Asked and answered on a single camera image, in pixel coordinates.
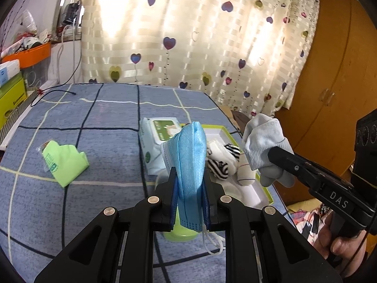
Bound wet wipes pack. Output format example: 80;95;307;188
138;116;184;175

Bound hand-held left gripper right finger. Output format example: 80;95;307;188
202;177;344;283

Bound green cloth in clear packet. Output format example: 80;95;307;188
40;140;89;187

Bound person's right hand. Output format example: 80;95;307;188
312;212;370;261

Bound white box with green rim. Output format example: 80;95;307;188
179;123;274;213

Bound black white striped sock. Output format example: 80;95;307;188
224;144;242;158
208;159;230;180

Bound clear patterned storage box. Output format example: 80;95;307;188
20;56;56;87

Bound black device on windowsill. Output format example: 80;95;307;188
60;1;84;25

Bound black cable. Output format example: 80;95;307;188
31;90;78;107

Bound beige sock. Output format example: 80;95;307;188
237;153;257;187

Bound white blue box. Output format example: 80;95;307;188
0;59;21;87

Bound green cardboard box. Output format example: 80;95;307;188
0;74;28;127

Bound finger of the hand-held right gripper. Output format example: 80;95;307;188
267;146;324;193
290;152;354;187

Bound orange tray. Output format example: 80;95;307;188
3;41;52;67

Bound wooden wardrobe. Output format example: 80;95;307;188
274;0;377;171

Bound blue face mask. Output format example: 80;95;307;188
160;121;224;255

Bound clear plastic bag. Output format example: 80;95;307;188
10;9;37;36

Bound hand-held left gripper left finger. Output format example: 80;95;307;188
34;168;179;283

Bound white cable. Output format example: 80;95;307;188
57;25;83;84

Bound grey socks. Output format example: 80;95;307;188
242;113;294;187

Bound heart print curtain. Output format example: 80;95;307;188
79;0;320;121

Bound blue plaid bed sheet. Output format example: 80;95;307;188
0;83;298;283

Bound dark brown stool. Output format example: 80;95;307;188
220;104;251;133

